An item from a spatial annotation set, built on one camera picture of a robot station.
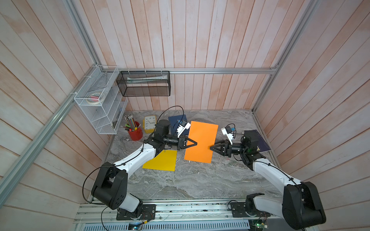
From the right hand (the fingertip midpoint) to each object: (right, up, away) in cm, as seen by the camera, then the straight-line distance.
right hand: (211, 148), depth 74 cm
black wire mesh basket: (-44, +43, +31) cm, 69 cm away
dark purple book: (+42, -2, +24) cm, 48 cm away
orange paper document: (-4, +7, -3) cm, 9 cm away
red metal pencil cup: (-47, +5, +24) cm, 53 cm away
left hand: (-9, +1, -2) cm, 9 cm away
